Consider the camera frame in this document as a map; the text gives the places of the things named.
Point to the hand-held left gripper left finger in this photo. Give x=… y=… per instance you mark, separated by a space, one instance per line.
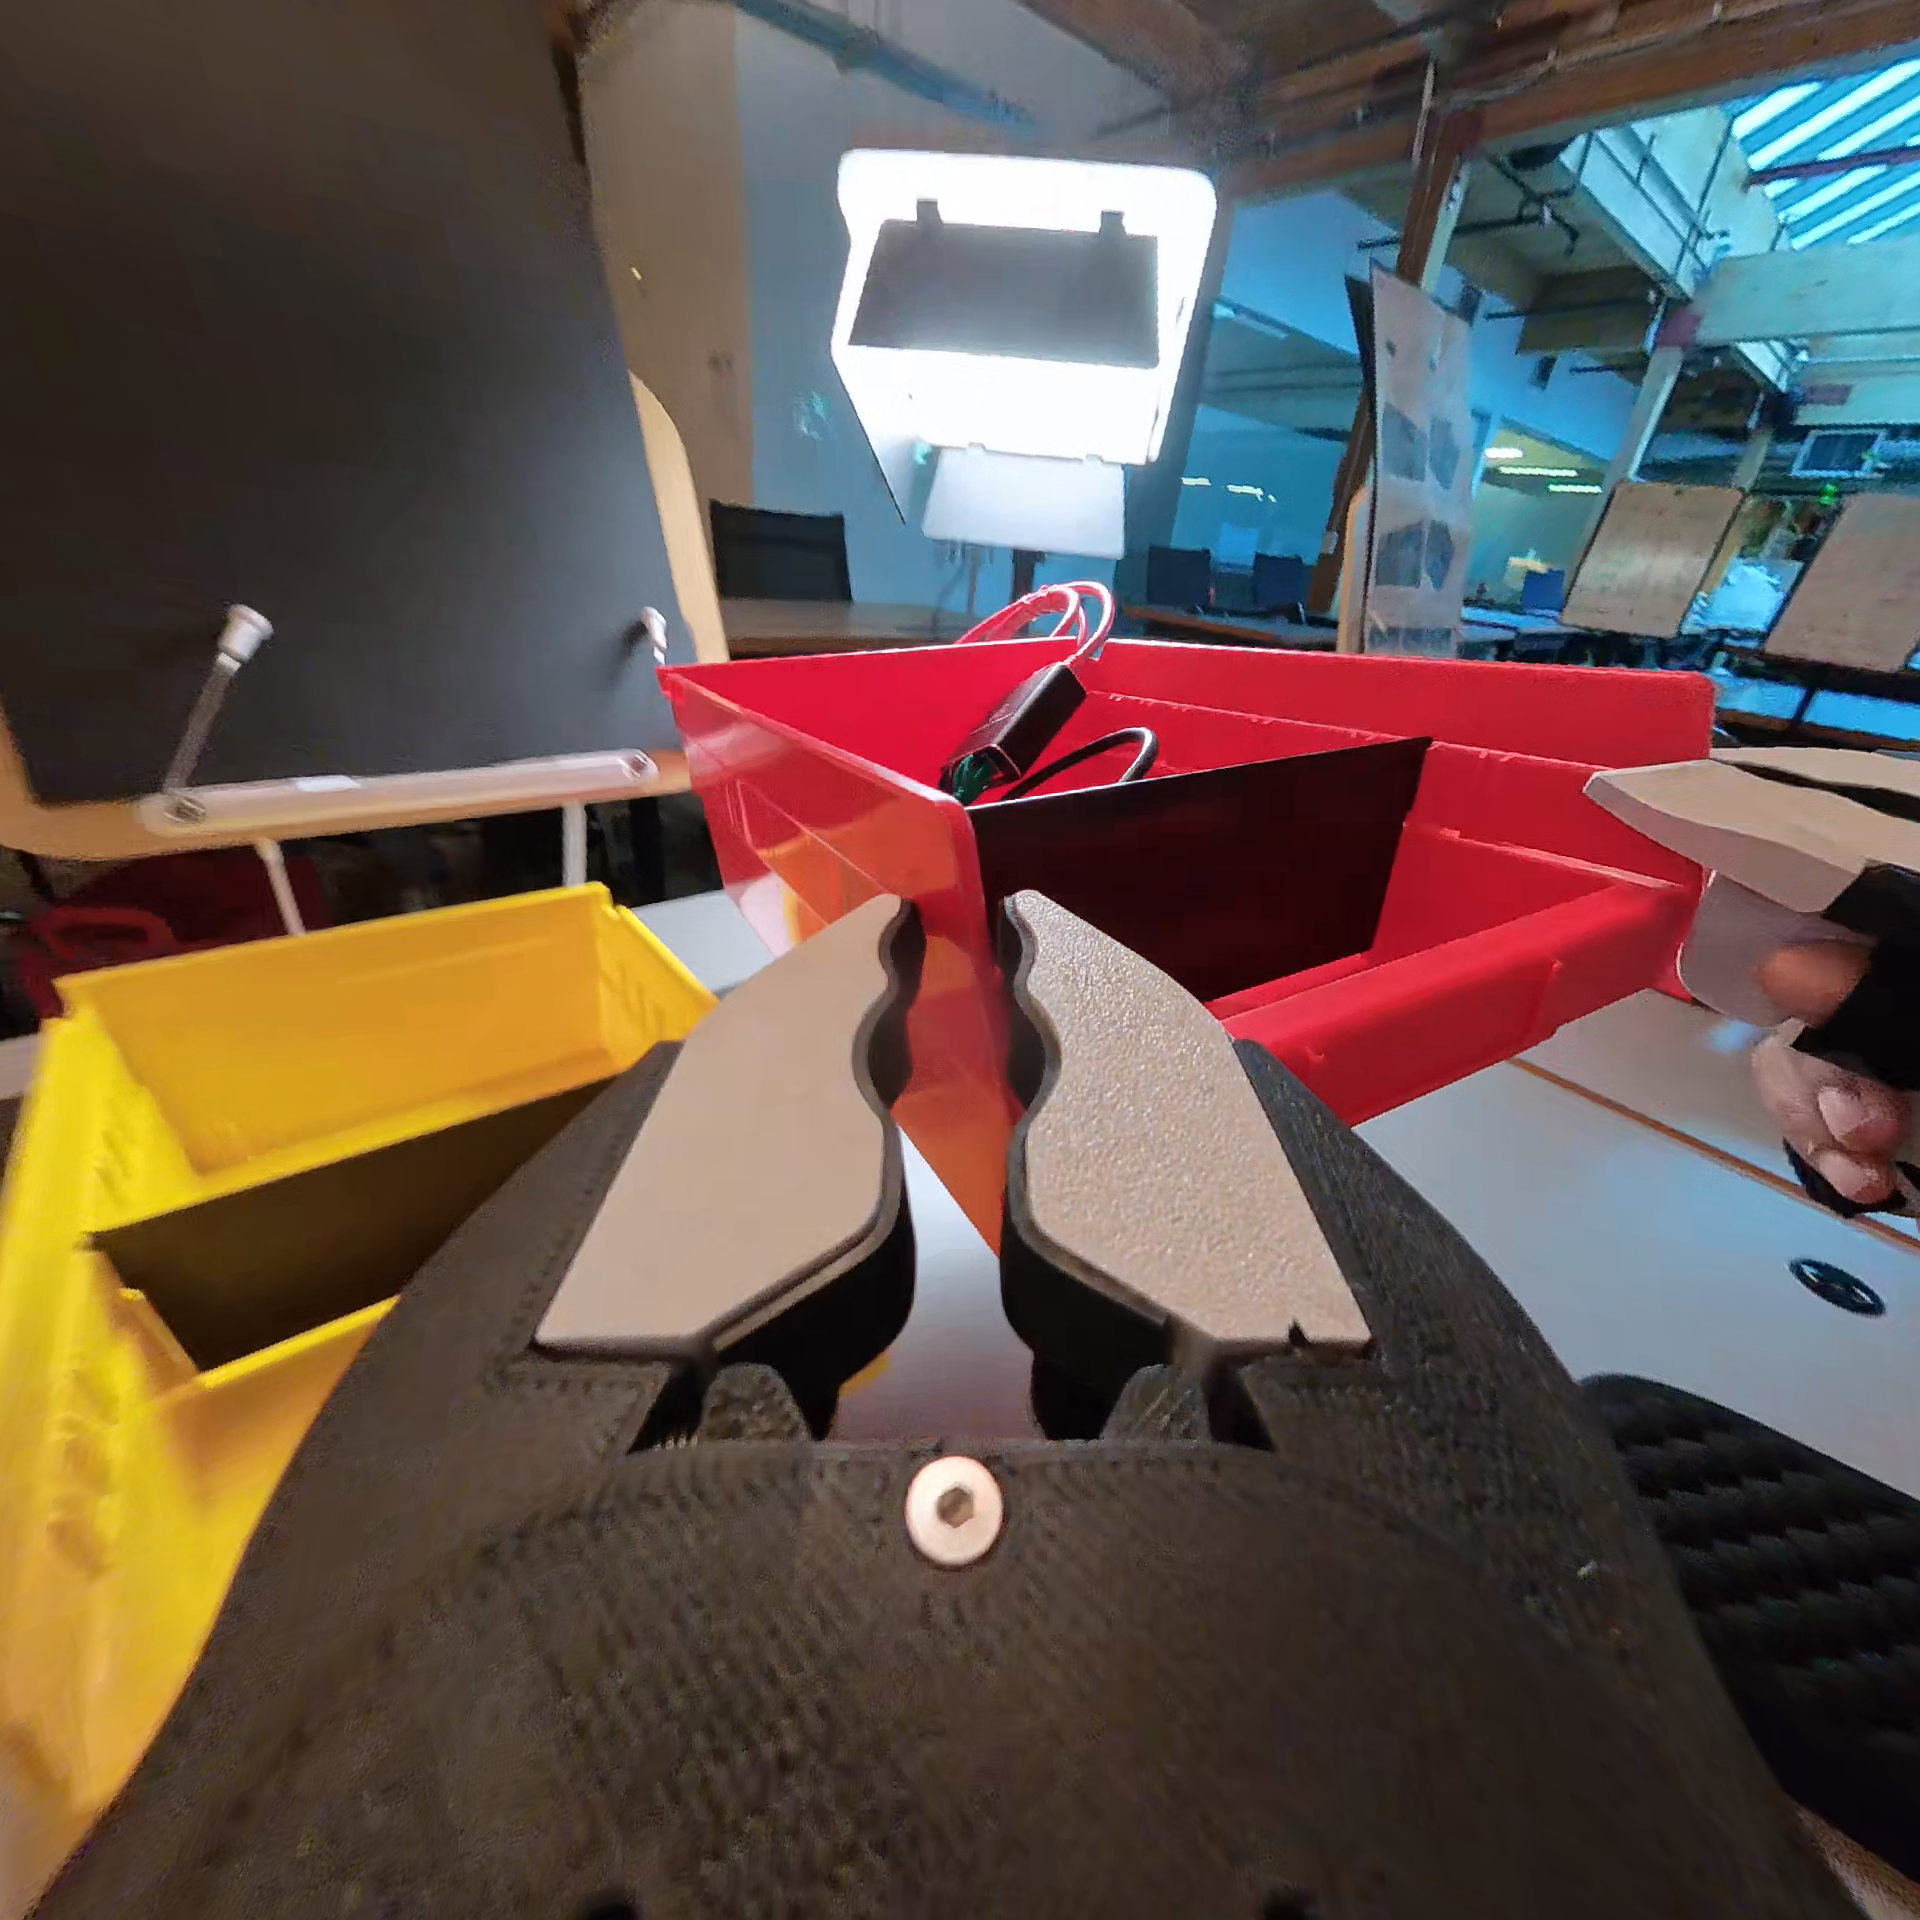
x=751 y=1171

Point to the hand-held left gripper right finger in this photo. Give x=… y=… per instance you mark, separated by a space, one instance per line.
x=1170 y=1171

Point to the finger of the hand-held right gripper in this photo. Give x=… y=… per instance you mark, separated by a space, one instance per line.
x=1845 y=778
x=1739 y=825

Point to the red plastic bin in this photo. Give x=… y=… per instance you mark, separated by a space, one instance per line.
x=1501 y=931

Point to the black network switch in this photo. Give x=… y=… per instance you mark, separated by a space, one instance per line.
x=1021 y=720

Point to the yellow plastic bin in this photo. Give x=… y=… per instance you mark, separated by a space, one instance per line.
x=301 y=1019

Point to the person's right hand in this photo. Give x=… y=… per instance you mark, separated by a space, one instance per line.
x=1853 y=1124

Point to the brown pegboard panel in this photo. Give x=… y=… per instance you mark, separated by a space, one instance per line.
x=1853 y=578
x=1651 y=555

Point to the black desk grommet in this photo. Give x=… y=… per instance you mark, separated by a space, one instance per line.
x=1839 y=1287

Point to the tall printed poster board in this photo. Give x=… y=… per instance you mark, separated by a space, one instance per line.
x=1418 y=450

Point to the brown wooden desk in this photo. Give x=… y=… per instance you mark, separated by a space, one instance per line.
x=840 y=622

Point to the black textured pad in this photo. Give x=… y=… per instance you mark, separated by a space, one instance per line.
x=1769 y=1588

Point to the white softbox light panel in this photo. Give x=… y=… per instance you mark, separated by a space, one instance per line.
x=1021 y=404

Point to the wood-rimmed black board stand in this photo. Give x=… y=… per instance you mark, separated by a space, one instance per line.
x=301 y=376

